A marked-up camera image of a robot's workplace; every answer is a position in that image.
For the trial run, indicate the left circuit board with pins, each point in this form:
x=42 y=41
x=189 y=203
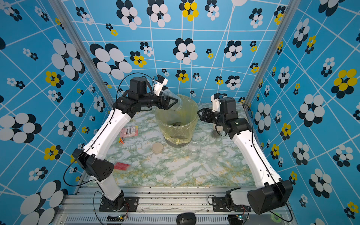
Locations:
x=116 y=218

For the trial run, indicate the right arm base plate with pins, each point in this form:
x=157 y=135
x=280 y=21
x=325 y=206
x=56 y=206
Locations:
x=219 y=205

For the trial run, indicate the right circuit board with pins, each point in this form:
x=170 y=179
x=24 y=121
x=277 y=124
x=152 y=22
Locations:
x=235 y=219

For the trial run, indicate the green tape roll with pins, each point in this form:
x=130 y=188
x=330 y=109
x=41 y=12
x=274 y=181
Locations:
x=275 y=218

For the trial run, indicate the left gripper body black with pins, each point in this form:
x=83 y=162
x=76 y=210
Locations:
x=161 y=104

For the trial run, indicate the small orange toy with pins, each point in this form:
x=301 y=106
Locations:
x=121 y=140

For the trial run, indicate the circuit board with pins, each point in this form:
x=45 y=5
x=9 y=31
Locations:
x=235 y=219
x=116 y=218

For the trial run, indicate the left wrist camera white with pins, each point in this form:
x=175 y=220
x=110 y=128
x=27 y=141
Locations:
x=159 y=83

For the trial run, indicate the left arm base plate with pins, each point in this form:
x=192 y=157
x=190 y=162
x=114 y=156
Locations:
x=122 y=204

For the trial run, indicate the jar with wooden lid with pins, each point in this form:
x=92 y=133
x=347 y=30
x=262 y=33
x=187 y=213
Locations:
x=173 y=96
x=215 y=134

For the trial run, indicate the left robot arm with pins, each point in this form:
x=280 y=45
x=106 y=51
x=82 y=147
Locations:
x=91 y=158

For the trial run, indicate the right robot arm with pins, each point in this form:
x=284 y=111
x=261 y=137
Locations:
x=272 y=192

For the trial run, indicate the round wooden jar lid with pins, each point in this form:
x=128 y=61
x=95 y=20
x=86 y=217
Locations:
x=157 y=148

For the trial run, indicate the pink card package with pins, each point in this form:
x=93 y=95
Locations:
x=129 y=131

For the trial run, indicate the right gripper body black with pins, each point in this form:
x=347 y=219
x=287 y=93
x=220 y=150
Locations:
x=210 y=116

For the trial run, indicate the small red packet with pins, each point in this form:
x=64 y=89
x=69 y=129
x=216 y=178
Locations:
x=121 y=166

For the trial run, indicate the clear plastic tea jar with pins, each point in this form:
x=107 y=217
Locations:
x=194 y=150

